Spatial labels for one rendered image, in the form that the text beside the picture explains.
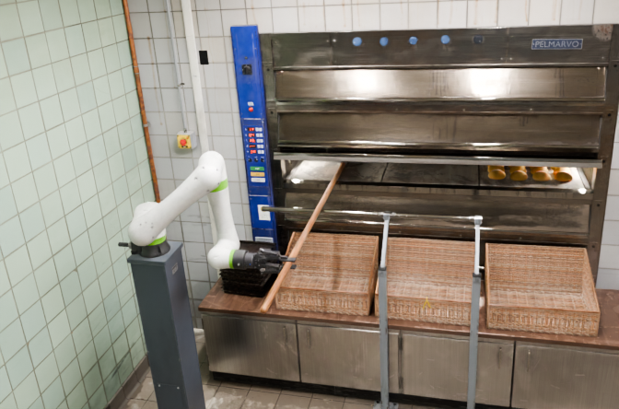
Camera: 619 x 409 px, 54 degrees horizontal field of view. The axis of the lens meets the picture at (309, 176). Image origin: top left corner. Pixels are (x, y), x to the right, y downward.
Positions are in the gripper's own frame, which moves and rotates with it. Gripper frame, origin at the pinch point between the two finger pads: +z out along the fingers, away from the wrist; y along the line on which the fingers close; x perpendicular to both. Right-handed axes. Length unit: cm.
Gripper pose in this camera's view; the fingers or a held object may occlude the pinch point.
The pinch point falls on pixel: (288, 262)
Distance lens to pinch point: 284.2
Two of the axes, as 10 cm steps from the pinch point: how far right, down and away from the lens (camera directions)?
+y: 0.6, 9.3, 3.6
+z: 9.7, 0.4, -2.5
